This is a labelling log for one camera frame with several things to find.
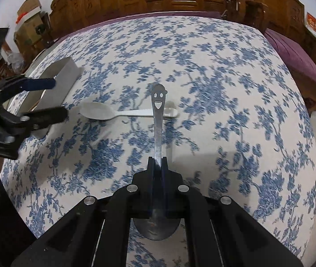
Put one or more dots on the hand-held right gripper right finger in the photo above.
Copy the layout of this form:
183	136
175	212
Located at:
164	178

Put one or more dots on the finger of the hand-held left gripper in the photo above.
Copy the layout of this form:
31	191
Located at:
49	115
41	83

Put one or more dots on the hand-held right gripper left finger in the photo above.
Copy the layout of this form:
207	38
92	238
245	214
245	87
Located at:
151	178

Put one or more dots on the rectangular metal utensil container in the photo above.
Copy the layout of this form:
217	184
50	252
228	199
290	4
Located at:
63	78

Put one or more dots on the clear plastic bag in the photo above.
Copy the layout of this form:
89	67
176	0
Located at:
15	59

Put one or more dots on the brown cardboard box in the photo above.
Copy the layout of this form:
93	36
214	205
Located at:
30	36

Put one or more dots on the white lidded cardboard box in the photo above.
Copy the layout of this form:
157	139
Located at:
28	7

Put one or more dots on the blue floral tablecloth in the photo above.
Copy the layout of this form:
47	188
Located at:
216	103

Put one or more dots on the person's dark clothing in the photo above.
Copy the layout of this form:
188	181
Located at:
5	228

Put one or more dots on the purple bench cushion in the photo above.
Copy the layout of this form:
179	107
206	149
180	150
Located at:
297	58

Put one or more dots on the dark wooden chair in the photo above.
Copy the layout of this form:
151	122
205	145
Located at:
247	11

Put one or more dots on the red wall sign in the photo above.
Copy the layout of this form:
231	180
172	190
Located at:
315	23

